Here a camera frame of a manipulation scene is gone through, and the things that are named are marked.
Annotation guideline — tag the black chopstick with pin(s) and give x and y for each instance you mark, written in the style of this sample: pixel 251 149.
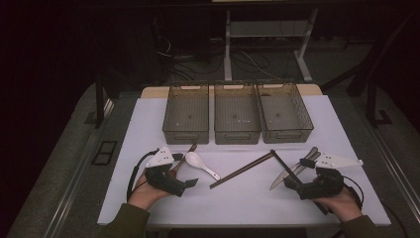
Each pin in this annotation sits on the black chopstick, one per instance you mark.
pixel 280 162

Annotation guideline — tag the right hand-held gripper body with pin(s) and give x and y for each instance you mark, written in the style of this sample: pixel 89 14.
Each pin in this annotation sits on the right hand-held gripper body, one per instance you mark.
pixel 325 185

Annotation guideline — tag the black metal stand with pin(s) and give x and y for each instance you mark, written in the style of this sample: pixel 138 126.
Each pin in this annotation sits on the black metal stand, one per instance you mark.
pixel 99 99
pixel 371 105

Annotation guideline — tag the white metal stand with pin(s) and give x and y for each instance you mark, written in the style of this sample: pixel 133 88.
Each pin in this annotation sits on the white metal stand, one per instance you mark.
pixel 227 49

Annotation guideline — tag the silver table knife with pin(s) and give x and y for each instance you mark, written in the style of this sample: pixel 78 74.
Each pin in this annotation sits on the silver table knife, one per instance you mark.
pixel 282 178

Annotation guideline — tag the silver metal rail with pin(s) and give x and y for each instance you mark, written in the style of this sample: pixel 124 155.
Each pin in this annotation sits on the silver metal rail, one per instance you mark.
pixel 396 172
pixel 71 195

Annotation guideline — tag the smoky clear plastic bin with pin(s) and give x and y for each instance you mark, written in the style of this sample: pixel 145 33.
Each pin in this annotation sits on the smoky clear plastic bin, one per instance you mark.
pixel 284 112
pixel 236 112
pixel 186 112

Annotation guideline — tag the white table mat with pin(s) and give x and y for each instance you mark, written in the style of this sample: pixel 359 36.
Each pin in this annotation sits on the white table mat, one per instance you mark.
pixel 241 205

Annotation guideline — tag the brown wooden spoon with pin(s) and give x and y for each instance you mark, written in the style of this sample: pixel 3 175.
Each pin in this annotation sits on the brown wooden spoon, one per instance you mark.
pixel 186 155

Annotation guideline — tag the person's right hand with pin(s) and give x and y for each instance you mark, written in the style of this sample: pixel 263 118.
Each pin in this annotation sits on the person's right hand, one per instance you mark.
pixel 343 205

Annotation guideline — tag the white ceramic spoon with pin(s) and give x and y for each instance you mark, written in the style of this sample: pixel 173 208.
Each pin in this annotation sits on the white ceramic spoon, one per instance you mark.
pixel 194 159

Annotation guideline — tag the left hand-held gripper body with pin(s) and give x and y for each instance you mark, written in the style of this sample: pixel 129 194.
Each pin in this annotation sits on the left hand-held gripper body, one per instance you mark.
pixel 163 178

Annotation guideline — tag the brown chopstick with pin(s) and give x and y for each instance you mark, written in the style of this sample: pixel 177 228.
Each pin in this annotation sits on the brown chopstick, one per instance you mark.
pixel 242 168

